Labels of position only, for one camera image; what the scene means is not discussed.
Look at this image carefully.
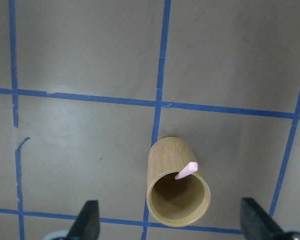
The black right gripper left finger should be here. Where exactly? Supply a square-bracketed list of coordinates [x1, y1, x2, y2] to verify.
[66, 200, 101, 240]

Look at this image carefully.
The bamboo cylinder holder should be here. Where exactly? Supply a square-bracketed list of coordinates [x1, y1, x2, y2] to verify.
[146, 136, 211, 228]

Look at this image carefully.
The pink chopstick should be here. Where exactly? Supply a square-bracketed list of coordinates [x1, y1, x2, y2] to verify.
[174, 161, 198, 180]

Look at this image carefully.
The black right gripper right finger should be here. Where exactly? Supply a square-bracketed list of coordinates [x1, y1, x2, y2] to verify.
[240, 197, 290, 240]

